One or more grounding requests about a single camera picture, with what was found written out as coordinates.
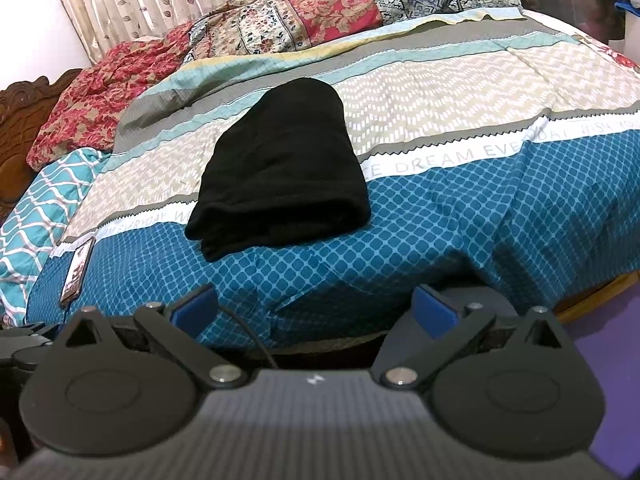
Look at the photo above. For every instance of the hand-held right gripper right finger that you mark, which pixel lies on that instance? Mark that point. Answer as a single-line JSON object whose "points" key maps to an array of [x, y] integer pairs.
{"points": [[434, 310]]}

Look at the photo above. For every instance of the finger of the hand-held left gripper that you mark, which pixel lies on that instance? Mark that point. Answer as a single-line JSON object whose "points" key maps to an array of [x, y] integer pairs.
{"points": [[25, 342]]}

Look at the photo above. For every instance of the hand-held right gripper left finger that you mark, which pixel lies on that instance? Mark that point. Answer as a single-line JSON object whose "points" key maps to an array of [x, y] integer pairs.
{"points": [[192, 311]]}

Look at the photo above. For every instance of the black pants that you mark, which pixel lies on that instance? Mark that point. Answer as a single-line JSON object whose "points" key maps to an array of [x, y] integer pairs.
{"points": [[285, 170]]}

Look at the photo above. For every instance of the smartphone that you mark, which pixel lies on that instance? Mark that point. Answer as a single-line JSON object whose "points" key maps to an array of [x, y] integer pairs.
{"points": [[77, 272]]}

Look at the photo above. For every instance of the striped patterned bedspread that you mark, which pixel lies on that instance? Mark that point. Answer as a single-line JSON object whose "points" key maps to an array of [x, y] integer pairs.
{"points": [[450, 200]]}

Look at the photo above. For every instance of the teal lattice print pillow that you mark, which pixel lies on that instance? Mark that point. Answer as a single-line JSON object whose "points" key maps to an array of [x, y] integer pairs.
{"points": [[35, 220]]}

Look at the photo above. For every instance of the purple floor mat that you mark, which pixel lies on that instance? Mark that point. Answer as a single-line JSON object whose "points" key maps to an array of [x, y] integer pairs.
{"points": [[610, 385]]}

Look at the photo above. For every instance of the carved wooden headboard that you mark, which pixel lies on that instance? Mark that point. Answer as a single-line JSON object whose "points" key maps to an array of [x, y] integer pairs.
{"points": [[20, 120]]}

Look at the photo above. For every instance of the patchwork floral quilt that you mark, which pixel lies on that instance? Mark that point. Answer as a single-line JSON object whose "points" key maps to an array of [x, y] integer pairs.
{"points": [[280, 15]]}

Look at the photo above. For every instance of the white floral bed sheet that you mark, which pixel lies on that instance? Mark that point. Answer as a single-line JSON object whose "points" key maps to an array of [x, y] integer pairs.
{"points": [[617, 57]]}

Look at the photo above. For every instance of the wooden bed frame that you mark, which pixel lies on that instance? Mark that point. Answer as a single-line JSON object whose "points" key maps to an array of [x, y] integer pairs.
{"points": [[600, 296]]}

